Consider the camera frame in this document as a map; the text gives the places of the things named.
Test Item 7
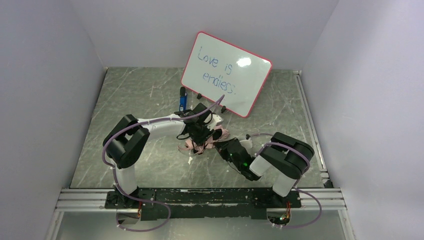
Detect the pink folding umbrella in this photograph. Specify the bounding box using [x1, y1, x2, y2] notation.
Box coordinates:
[177, 125, 230, 155]

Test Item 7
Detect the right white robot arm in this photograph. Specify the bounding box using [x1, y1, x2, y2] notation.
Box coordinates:
[214, 132, 315, 197]

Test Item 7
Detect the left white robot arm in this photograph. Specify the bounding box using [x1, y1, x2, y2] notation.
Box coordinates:
[102, 103, 224, 200]

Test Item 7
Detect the blue whiteboard marker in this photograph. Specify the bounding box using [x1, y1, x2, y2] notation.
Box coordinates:
[179, 86, 188, 112]

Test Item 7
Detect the red-framed whiteboard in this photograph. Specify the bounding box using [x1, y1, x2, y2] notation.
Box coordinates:
[181, 31, 273, 118]

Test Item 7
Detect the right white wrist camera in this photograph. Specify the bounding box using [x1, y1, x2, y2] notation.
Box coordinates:
[239, 138, 253, 150]

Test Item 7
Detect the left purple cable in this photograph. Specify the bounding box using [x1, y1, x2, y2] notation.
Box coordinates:
[100, 94, 226, 233]

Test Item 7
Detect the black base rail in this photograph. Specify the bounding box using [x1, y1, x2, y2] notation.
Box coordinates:
[104, 187, 302, 221]

